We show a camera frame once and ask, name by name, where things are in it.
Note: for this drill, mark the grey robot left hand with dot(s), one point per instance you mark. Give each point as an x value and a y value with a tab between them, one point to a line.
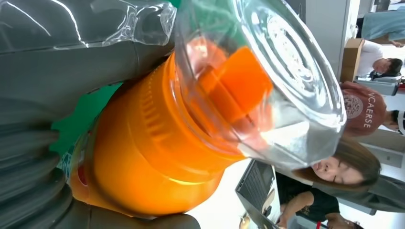
63	72

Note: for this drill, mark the orange bottle with clear cap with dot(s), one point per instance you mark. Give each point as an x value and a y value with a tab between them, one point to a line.
142	142

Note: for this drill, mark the dark grey open laptop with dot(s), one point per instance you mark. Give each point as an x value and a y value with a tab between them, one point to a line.
256	186

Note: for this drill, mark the person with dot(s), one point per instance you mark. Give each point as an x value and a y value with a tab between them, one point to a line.
364	107
345	170
368	55
379	27
316	202

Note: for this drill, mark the plain brown cardboard box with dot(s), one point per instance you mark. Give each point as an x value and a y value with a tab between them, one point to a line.
350	60

